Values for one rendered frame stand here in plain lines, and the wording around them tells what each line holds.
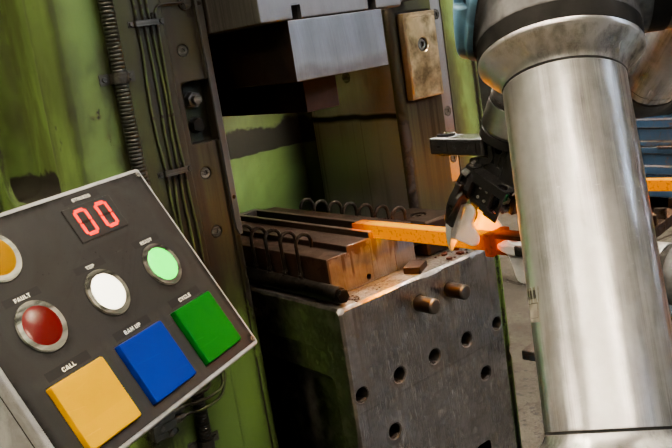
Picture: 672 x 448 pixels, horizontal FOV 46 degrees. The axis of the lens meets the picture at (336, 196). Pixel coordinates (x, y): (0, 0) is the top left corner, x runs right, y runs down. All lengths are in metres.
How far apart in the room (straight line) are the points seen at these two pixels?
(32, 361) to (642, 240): 0.58
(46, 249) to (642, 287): 0.63
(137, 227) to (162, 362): 0.18
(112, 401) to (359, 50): 0.73
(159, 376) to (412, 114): 0.88
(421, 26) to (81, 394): 1.04
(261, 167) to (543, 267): 1.32
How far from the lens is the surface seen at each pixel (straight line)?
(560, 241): 0.51
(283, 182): 1.82
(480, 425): 1.55
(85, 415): 0.84
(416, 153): 1.62
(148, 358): 0.91
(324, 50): 1.29
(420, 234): 1.27
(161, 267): 0.99
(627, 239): 0.52
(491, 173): 1.15
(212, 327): 0.99
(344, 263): 1.32
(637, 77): 0.89
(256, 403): 1.45
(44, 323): 0.86
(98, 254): 0.95
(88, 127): 1.23
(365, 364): 1.30
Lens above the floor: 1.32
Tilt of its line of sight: 11 degrees down
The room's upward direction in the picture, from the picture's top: 9 degrees counter-clockwise
